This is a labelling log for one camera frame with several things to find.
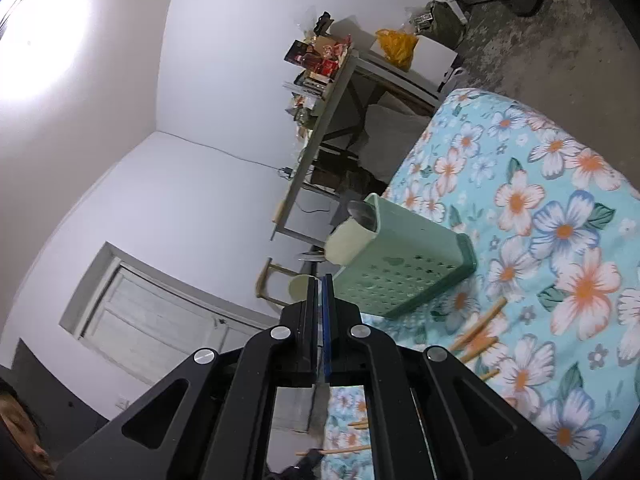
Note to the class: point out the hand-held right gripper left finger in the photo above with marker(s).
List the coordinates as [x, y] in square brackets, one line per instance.
[314, 330]

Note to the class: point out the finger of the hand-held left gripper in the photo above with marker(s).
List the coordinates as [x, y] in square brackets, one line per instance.
[310, 464]

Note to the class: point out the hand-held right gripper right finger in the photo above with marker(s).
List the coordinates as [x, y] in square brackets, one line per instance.
[327, 330]

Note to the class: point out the cream white cup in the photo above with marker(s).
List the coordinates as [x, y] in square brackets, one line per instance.
[347, 242]

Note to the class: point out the green perforated utensil holder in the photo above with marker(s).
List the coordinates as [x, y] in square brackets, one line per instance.
[400, 270]

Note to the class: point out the wooden stool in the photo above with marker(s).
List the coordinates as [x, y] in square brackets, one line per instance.
[300, 286]

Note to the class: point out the white panelled door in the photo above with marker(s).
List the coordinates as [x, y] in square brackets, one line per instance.
[150, 325]

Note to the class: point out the grey metal-legged desk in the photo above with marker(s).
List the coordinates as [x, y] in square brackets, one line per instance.
[325, 125]

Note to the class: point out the grey cushion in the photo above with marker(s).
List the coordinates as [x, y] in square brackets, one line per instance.
[390, 130]

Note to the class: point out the floral blue blanket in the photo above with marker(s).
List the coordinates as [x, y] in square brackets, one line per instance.
[550, 210]

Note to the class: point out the pile of goods on desk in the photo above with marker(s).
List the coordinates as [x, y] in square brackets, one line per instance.
[320, 60]

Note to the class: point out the person's head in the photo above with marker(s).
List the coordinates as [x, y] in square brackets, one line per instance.
[25, 430]

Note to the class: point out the yellow plastic bag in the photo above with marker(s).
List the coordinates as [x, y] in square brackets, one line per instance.
[397, 50]

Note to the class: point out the white cardboard box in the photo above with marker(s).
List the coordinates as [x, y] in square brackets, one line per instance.
[435, 60]

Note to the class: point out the dark green bag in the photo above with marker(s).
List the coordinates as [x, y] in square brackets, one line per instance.
[442, 20]

